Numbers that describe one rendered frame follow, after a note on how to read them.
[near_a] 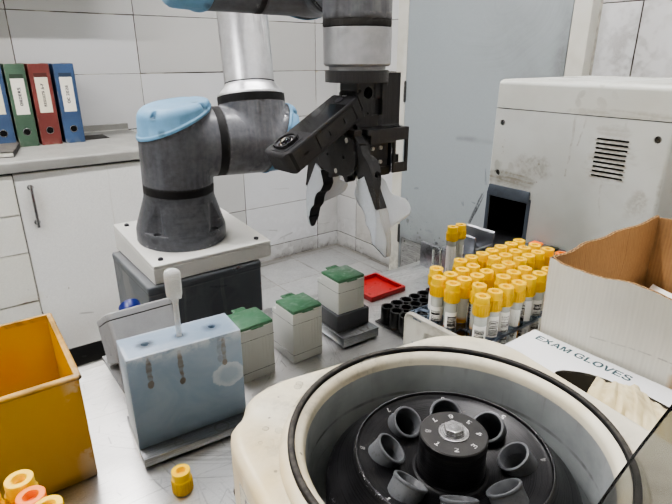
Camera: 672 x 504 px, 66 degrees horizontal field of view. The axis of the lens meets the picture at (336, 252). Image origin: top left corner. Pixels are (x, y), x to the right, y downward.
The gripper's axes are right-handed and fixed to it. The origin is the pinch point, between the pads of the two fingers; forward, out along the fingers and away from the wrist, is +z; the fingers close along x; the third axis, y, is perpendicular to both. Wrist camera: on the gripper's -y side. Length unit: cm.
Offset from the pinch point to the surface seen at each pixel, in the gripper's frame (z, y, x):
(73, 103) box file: -4, 9, 192
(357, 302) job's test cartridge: 7.5, 0.9, -2.2
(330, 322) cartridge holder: 9.7, -2.5, -1.0
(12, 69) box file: -17, -10, 192
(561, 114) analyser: -13.3, 37.8, -4.1
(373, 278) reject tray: 11.7, 13.9, 9.8
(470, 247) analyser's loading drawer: 6.6, 26.2, 1.0
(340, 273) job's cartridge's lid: 3.8, -0.4, -0.4
